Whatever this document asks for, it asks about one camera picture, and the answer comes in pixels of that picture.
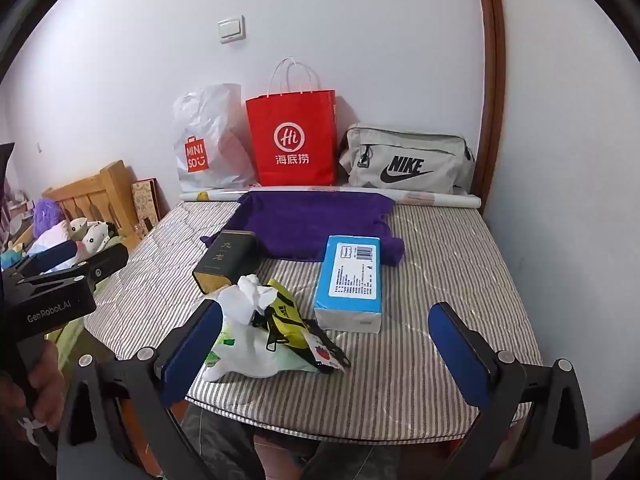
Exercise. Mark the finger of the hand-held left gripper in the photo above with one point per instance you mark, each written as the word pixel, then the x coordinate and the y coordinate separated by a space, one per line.
pixel 102 262
pixel 52 254

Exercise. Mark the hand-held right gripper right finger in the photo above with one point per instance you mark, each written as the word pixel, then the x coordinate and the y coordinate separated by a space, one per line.
pixel 457 355

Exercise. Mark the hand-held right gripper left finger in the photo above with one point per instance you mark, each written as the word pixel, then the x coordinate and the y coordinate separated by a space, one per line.
pixel 195 345

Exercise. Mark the blue tissue pack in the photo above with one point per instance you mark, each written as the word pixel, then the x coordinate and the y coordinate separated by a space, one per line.
pixel 330 280

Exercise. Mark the person's left hand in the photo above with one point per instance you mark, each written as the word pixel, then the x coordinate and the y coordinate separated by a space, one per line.
pixel 47 385

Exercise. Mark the purple plush toy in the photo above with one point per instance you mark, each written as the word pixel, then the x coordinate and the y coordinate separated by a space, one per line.
pixel 47 215

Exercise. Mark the brown patterned board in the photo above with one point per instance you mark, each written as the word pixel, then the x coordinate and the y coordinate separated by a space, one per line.
pixel 145 200

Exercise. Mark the light wooden headboard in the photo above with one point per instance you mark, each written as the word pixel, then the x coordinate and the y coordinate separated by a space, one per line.
pixel 100 185

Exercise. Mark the striped mattress pad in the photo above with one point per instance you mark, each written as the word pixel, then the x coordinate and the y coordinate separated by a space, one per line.
pixel 450 270

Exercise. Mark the dark green tea box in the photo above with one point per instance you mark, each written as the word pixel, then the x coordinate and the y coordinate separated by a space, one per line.
pixel 225 260

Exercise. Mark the person's grey patterned trousers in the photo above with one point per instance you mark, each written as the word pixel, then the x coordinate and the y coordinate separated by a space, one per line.
pixel 220 440

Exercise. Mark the rolled white poster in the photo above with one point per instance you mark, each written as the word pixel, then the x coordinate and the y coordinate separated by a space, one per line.
pixel 440 198

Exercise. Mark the purple towel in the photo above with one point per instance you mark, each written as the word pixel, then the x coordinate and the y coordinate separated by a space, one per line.
pixel 300 225

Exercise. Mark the white plastic shopping bag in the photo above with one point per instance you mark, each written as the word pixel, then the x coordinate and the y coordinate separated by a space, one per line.
pixel 210 125

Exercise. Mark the grey sling bag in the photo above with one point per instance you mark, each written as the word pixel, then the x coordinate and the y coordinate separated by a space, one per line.
pixel 400 145

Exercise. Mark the red paper bag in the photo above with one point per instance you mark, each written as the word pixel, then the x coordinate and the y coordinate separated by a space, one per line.
pixel 310 110

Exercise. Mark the white light switch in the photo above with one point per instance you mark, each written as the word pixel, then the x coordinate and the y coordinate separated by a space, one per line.
pixel 231 29

